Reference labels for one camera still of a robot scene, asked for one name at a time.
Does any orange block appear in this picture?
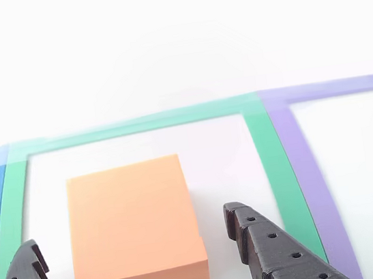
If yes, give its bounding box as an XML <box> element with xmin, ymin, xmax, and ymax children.
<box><xmin>60</xmin><ymin>151</ymin><xmax>211</xmax><ymax>279</ymax></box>

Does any green tape square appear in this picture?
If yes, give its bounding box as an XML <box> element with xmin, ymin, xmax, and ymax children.
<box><xmin>0</xmin><ymin>85</ymin><xmax>331</xmax><ymax>279</ymax></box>

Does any purple tape square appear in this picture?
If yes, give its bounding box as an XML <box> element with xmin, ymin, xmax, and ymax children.
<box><xmin>256</xmin><ymin>74</ymin><xmax>373</xmax><ymax>279</ymax></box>

